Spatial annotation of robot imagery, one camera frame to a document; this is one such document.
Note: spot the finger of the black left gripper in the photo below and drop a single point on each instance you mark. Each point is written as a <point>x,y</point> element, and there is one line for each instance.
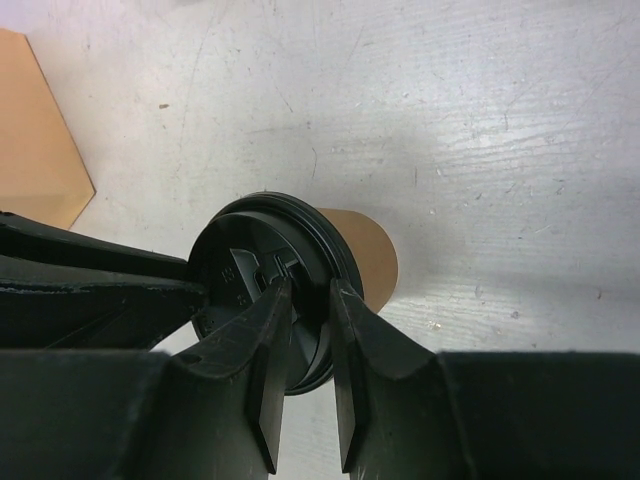
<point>63,290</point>

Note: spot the brown paper coffee cup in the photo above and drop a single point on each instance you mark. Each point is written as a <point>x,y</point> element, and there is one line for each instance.
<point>373,252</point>

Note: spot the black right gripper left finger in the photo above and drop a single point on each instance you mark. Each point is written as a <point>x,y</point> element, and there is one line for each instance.
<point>213,411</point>

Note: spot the brown paper bag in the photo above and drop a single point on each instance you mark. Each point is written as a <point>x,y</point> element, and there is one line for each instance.
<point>43,176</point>

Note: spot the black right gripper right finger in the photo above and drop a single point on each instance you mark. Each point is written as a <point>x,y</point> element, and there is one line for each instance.
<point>405,412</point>

